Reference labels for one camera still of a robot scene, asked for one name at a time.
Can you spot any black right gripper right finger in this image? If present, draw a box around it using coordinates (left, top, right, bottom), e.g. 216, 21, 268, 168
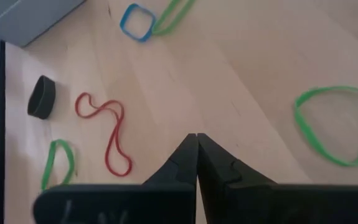
198, 133, 358, 224

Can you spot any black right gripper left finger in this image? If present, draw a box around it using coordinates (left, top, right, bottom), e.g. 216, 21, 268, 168
32, 133, 198, 224

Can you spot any long red rubber band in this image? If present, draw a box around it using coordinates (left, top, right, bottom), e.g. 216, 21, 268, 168
74, 91, 133, 177

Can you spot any green rubber band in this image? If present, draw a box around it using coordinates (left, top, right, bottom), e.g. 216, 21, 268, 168
151, 0, 197, 36
293, 85, 358, 167
40, 139, 76, 191

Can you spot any wide black rubber band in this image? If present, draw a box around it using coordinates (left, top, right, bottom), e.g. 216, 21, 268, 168
27, 75, 57, 120

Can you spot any blue rubber band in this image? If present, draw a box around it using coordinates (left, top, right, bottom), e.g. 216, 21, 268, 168
119, 2, 158, 43

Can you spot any grey plastic bin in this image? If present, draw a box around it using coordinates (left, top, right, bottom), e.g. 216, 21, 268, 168
0, 0, 87, 48

